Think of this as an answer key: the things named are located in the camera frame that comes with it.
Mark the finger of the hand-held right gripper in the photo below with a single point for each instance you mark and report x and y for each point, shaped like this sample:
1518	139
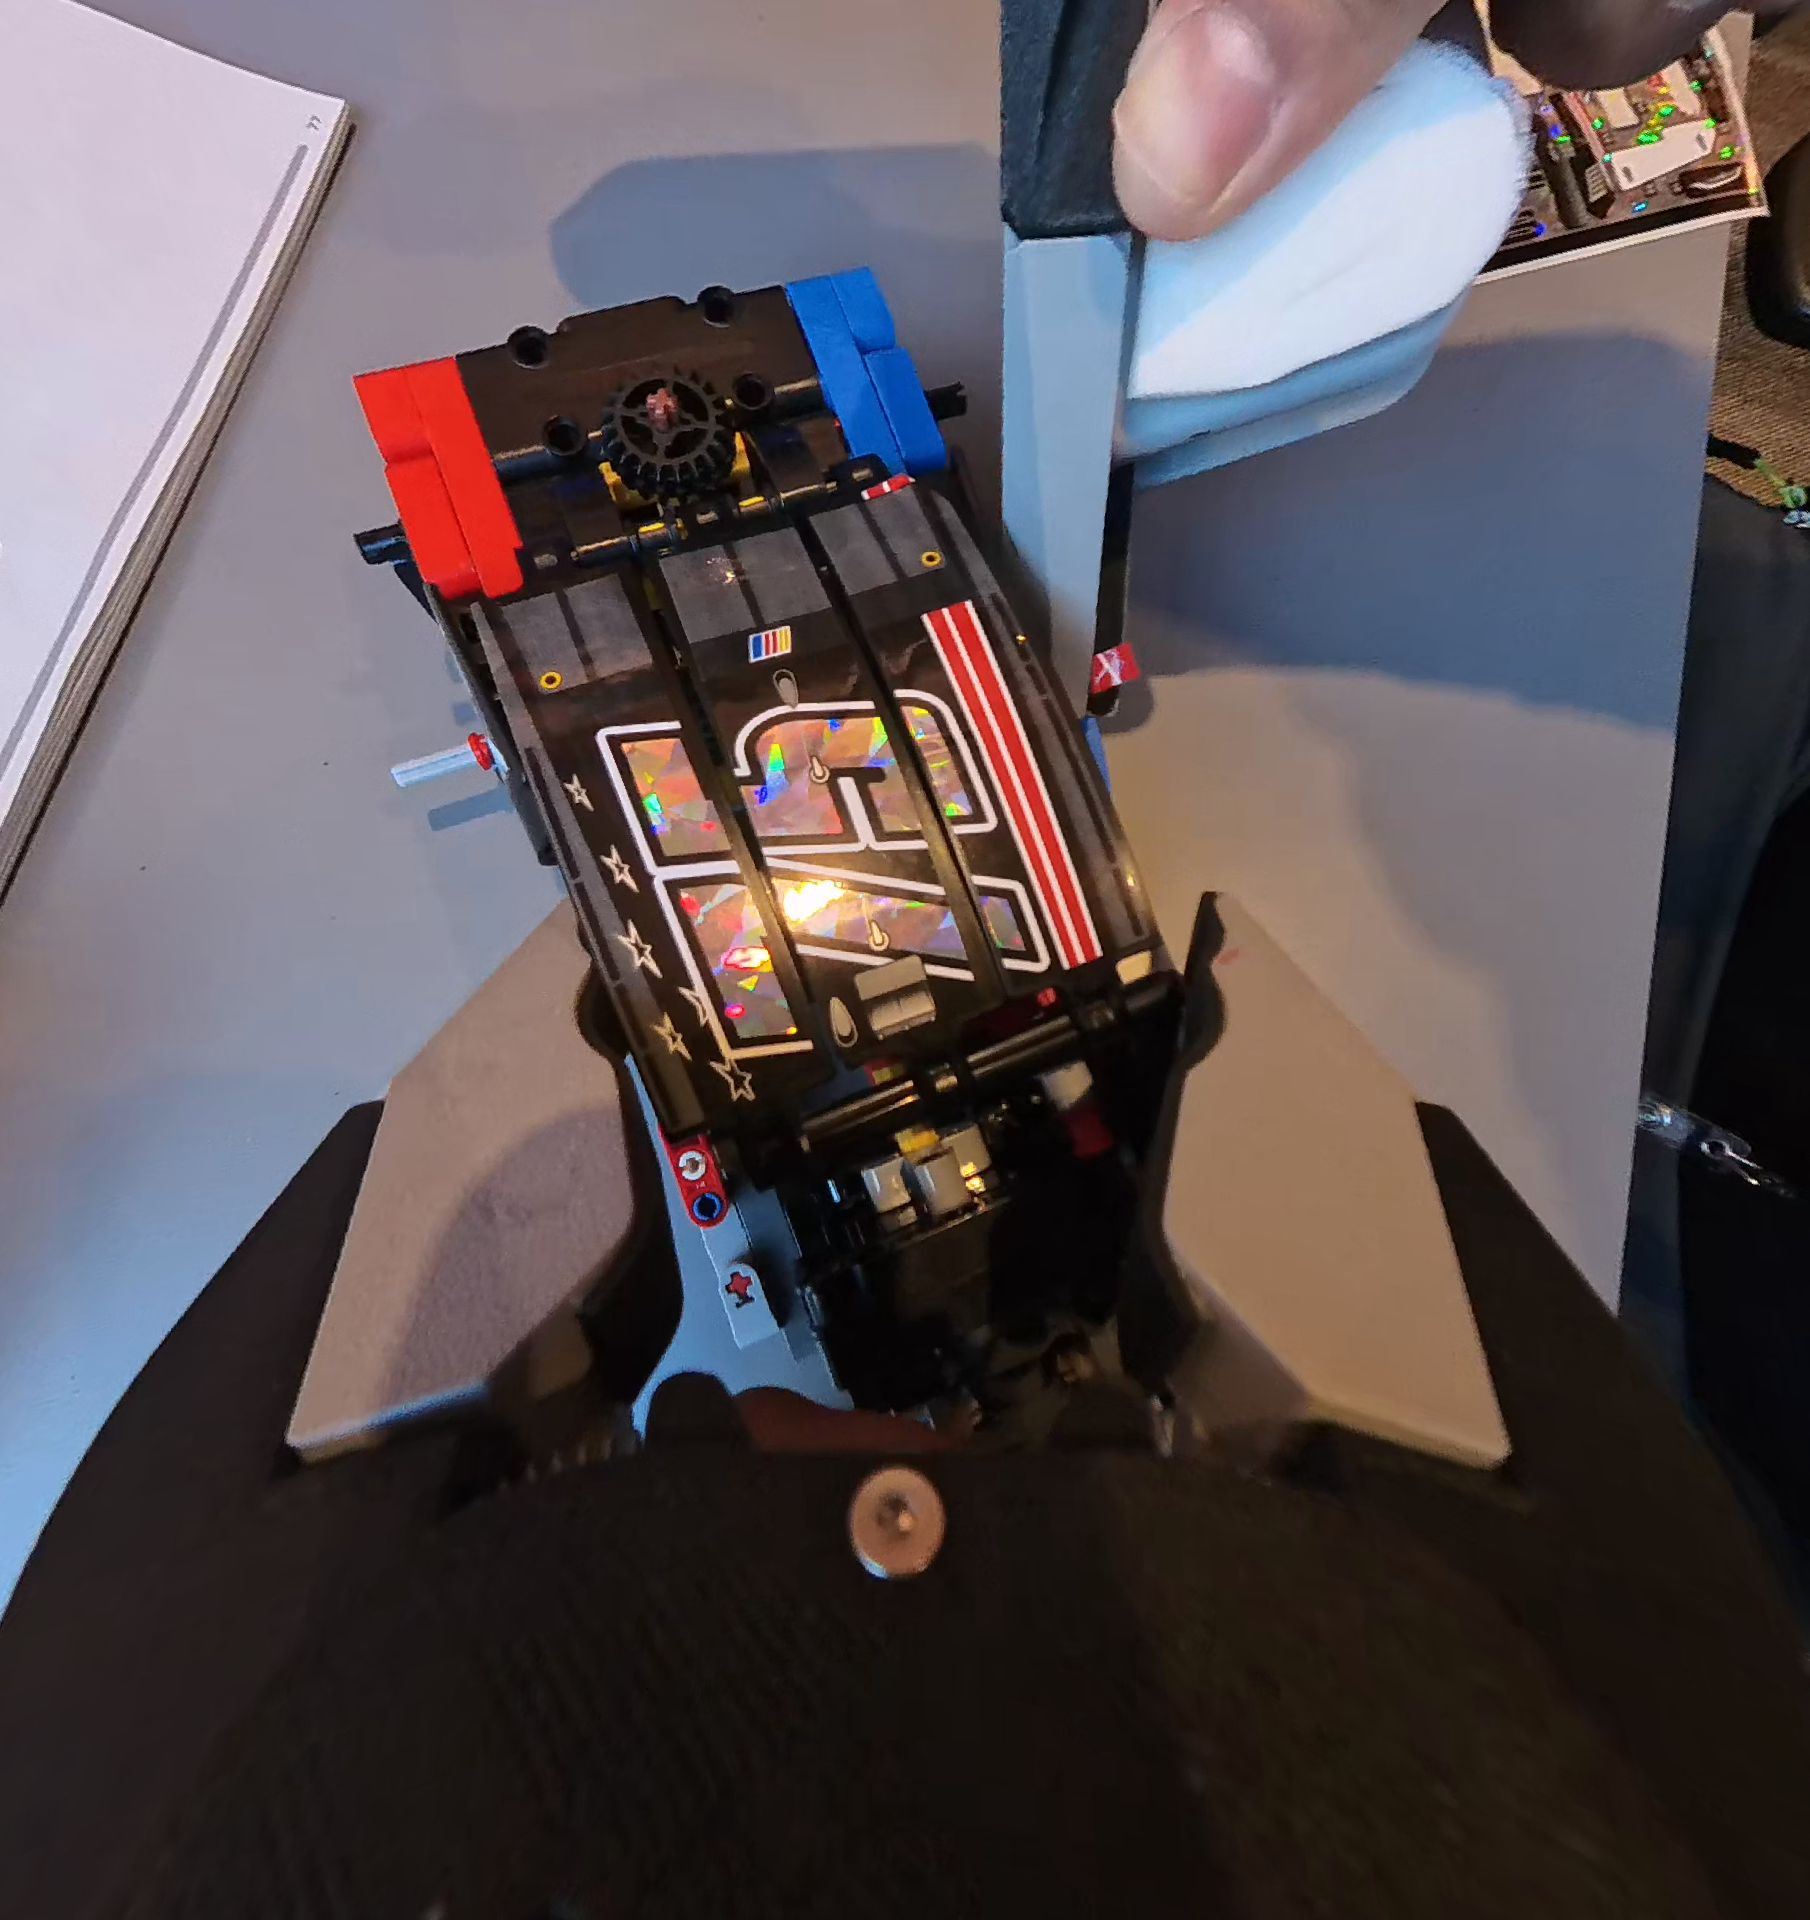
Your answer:
1055	391

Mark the small red sticker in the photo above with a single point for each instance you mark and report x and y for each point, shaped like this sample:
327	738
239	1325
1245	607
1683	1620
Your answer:
1116	673

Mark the toy brick race car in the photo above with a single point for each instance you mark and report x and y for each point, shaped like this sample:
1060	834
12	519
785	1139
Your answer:
785	751

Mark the grey desk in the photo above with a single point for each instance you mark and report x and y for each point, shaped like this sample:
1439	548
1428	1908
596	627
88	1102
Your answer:
169	1199

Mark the open instruction booklet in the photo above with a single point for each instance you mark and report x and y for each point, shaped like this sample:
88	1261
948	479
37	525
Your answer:
95	377

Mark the holographic sticker sheet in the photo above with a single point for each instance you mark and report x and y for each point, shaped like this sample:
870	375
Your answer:
1640	152

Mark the person's left hand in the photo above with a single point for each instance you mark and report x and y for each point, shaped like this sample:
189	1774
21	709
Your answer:
830	1422

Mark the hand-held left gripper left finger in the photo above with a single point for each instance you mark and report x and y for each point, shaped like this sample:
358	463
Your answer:
471	1199

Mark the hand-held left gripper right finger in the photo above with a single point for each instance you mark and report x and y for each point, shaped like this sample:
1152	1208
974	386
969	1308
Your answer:
1324	1199

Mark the person's right hand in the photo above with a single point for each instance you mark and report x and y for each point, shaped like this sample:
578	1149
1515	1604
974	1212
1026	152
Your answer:
1235	105

